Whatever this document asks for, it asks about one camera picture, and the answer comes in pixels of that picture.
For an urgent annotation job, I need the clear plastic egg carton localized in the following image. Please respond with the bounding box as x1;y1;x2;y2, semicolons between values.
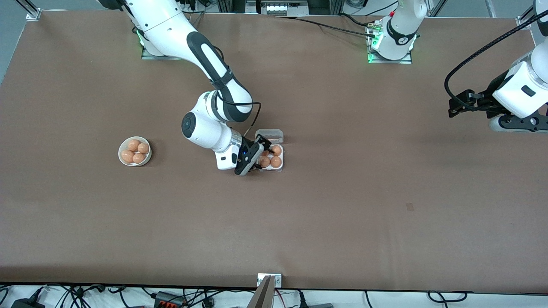
255;128;284;173

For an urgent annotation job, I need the white round bowl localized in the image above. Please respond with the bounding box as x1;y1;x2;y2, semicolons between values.
118;136;152;167

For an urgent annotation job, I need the white power strip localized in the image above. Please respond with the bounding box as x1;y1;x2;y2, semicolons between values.
260;0;310;16

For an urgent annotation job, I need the red black connector block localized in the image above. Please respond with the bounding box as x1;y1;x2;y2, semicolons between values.
153;291;188;308

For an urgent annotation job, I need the black power adapter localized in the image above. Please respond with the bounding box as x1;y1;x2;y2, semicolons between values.
11;297;45;308

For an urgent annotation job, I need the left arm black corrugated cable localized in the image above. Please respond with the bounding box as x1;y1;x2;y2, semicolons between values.
444;11;548;103

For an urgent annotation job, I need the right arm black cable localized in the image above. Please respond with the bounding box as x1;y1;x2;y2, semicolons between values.
212;43;262;137

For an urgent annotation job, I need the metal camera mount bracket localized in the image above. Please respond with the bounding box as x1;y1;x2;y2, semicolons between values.
257;273;283;287

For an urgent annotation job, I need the grey camera pole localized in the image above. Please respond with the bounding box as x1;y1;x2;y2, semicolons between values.
247;275;276;308

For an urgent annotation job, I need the thin black table cable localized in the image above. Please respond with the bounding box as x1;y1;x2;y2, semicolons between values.
274;15;377;38

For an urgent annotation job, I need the thick black table cable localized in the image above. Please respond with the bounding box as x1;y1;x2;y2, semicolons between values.
340;13;377;28

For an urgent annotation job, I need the aluminium frame post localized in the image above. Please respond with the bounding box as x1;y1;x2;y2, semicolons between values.
217;0;245;13

